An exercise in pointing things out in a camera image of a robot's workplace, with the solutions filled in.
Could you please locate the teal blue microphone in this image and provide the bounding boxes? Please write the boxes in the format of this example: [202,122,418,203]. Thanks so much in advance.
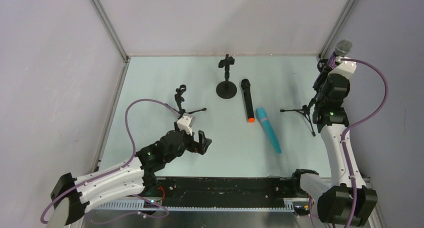
[256,107,282,154]

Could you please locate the white toothed cable duct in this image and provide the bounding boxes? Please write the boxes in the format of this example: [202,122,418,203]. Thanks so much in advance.
[89,199,299,213]

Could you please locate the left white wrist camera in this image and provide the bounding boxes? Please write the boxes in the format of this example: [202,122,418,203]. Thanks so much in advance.
[176,113,196,136]

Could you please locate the black orange-tipped microphone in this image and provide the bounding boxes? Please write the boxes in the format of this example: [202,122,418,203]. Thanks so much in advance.
[241,78,255,123]

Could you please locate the purple glitter microphone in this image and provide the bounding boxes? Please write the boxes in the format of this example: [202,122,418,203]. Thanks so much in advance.
[326,39,353,69]

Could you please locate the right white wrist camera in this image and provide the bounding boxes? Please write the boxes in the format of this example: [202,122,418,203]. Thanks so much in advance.
[333,61,357,80]

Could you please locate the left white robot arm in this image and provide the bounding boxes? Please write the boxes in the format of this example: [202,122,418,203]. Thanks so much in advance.
[50,130,212,225]

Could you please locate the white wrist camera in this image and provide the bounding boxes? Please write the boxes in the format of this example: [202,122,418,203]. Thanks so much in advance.
[333,61,357,80]
[176,113,196,136]

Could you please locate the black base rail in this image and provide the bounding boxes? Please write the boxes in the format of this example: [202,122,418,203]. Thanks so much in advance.
[140,176,308,209]

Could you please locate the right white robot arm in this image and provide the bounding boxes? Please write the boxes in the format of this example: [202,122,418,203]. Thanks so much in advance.
[293,68,378,227]

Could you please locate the black round base stand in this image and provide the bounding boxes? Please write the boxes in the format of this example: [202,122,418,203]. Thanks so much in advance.
[215,54,237,99]

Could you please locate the black tripod clip stand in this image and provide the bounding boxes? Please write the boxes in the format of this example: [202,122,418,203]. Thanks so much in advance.
[165,84,207,119]

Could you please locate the black shock mount tripod stand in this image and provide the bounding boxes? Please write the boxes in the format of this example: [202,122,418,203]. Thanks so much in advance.
[280,59,331,137]

